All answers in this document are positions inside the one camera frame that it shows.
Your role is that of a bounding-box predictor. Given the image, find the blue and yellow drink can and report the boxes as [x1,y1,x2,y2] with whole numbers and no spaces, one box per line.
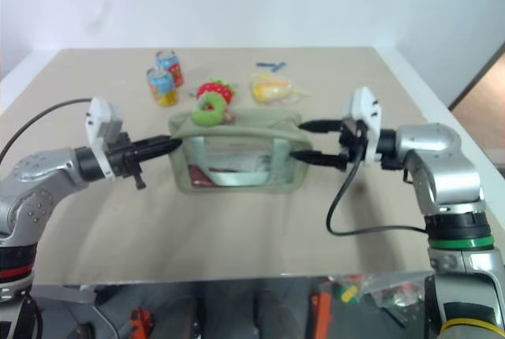
[145,66,179,108]

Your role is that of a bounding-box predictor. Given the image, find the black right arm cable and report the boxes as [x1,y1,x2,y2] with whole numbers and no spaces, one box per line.
[325,145,431,237]

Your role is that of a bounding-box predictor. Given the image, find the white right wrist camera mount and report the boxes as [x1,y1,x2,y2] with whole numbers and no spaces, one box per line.
[342,86,383,167]

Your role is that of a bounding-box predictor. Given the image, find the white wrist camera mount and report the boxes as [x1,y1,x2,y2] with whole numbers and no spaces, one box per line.
[85,97,125,181]
[342,86,383,167]

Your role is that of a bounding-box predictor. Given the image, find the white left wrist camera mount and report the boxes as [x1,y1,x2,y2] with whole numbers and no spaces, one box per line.
[85,97,125,181]

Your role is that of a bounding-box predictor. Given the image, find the yellow packaged toy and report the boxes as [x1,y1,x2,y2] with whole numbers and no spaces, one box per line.
[249,72,315,106]

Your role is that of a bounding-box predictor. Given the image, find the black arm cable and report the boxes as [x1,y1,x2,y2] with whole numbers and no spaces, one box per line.
[325,145,431,237]
[0,97,95,163]

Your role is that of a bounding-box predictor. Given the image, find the clear plastic bag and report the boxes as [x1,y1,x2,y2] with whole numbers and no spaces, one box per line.
[361,274,429,313]

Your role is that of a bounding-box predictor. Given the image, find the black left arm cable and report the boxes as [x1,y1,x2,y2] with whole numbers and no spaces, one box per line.
[0,97,95,163]

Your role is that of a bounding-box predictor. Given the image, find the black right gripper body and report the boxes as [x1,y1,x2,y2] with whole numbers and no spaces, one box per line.
[336,117,370,173]

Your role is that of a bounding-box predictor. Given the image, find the blue and red drink can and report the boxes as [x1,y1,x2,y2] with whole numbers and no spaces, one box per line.
[154,50,186,89]

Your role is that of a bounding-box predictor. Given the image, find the red strawberry plush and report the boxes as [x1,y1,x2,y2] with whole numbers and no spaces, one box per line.
[195,76,240,104]

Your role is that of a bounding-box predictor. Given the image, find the green pouch with clear window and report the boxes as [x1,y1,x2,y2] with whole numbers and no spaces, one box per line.
[167,107,313,197]

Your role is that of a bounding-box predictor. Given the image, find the green plush keychain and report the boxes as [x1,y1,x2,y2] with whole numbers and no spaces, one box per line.
[190,91,230,128]

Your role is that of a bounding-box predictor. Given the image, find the brown wooden door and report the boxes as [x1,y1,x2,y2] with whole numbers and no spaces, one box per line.
[448,41,505,112]

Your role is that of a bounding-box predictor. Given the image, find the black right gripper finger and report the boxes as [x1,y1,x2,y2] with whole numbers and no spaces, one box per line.
[299,118,342,134]
[289,150,346,171]

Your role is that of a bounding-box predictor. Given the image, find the red packet inside pouch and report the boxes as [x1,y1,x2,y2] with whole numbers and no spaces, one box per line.
[189,164,217,190]

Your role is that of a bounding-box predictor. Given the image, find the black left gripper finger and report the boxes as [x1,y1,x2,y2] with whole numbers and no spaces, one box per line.
[135,143,181,160]
[133,136,184,151]

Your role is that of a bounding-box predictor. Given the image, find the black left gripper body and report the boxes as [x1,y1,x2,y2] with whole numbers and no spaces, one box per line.
[104,132,148,192]

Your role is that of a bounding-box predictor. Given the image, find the beige table cloth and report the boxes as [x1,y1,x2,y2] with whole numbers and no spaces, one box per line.
[0,47,481,287]

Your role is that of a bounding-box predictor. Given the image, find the orange tool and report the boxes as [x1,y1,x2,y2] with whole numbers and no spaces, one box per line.
[310,290,333,339]
[130,306,154,339]

